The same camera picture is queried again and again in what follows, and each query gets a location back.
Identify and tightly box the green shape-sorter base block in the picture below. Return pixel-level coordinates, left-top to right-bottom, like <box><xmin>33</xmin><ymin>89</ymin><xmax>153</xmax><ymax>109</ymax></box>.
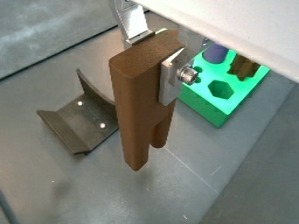
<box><xmin>178</xmin><ymin>50</ymin><xmax>269</xmax><ymax>128</ymax></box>

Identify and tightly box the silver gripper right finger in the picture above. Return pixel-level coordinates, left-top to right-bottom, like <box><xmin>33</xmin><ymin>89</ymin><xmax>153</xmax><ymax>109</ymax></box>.
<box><xmin>158</xmin><ymin>47</ymin><xmax>198</xmax><ymax>106</ymax></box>

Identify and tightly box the brown two-pronged square-circle object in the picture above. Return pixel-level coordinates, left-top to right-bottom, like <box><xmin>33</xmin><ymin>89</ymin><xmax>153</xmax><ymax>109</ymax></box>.
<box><xmin>107</xmin><ymin>30</ymin><xmax>182</xmax><ymax>171</ymax></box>

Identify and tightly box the brown star peg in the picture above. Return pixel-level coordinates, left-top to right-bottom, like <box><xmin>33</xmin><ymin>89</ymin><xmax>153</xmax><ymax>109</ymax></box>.
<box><xmin>228</xmin><ymin>54</ymin><xmax>260</xmax><ymax>81</ymax></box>

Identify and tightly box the purple cylinder peg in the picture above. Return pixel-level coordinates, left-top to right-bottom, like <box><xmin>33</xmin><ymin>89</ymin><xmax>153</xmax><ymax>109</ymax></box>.
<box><xmin>202</xmin><ymin>43</ymin><xmax>229</xmax><ymax>64</ymax></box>

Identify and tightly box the black curved fixture stand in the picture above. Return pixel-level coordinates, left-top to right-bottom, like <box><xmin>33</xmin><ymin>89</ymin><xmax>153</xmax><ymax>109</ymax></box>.
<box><xmin>35</xmin><ymin>69</ymin><xmax>117</xmax><ymax>155</ymax></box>

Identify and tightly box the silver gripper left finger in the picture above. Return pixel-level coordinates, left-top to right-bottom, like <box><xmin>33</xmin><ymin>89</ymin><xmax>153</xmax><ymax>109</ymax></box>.
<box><xmin>107</xmin><ymin>0</ymin><xmax>154</xmax><ymax>49</ymax></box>

